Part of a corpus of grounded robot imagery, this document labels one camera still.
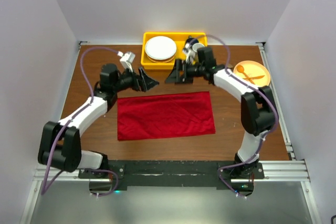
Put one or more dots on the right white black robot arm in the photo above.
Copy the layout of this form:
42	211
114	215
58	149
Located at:
259	116

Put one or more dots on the yellow plastic bin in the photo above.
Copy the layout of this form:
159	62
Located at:
178	37

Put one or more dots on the orange wooden spoon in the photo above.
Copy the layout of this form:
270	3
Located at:
241	69

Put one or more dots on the orange wooden knife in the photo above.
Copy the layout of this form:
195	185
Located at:
253	78

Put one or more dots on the red cloth napkin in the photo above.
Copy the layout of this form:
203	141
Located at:
165	116

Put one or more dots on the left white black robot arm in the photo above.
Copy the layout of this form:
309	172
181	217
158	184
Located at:
60	145

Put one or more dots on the wooden plate under white plate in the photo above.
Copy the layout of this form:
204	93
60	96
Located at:
161	60

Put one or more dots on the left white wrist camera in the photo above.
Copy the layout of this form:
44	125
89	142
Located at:
126	59

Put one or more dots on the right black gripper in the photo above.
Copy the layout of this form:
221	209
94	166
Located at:
174	76

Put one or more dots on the dark blue mug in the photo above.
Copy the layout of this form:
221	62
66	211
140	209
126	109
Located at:
190	41

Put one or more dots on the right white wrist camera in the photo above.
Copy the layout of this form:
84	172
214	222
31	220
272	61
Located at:
188	52

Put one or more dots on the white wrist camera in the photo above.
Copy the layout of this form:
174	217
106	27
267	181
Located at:
188	52
126	59

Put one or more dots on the aluminium frame rail front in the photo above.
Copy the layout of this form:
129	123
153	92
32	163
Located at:
269	171

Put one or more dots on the aluminium frame rail right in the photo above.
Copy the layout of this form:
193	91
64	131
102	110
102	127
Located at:
282	124

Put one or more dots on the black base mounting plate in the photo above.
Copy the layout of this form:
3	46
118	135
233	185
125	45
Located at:
116	184

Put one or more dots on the grey white mug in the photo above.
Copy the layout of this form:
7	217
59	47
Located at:
197	46

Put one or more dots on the aluminium frame rail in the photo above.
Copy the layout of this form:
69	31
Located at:
269	171
282	124

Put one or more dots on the orange wooden plate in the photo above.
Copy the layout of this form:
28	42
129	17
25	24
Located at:
253	69

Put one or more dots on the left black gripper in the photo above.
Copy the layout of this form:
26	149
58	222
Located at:
141	82

